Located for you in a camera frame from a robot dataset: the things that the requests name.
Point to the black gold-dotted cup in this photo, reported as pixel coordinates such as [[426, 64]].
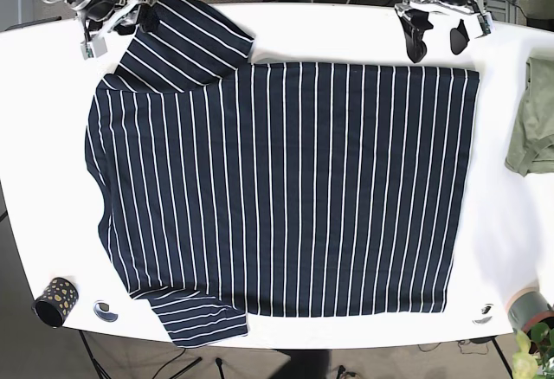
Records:
[[57, 300]]

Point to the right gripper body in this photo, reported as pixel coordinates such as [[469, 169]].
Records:
[[99, 19]]

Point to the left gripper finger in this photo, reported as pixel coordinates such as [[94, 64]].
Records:
[[459, 38], [415, 23]]

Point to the green potted plant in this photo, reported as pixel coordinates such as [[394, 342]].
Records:
[[534, 358]]

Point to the left silver table grommet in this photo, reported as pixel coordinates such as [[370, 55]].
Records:
[[102, 310]]

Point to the silver table grommet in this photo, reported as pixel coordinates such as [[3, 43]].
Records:
[[484, 314], [102, 310]]

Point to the olive green T-shirt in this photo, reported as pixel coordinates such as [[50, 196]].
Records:
[[531, 146]]

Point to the right silver table grommet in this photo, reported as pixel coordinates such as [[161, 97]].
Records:
[[484, 314]]

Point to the navy white-striped T-shirt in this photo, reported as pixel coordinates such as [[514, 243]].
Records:
[[296, 189]]

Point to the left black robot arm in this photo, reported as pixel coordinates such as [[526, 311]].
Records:
[[473, 22]]

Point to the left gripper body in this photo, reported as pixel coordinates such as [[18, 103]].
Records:
[[476, 18]]

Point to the grey flower pot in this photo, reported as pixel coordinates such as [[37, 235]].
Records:
[[527, 308]]

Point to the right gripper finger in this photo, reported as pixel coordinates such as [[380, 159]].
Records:
[[147, 19]]

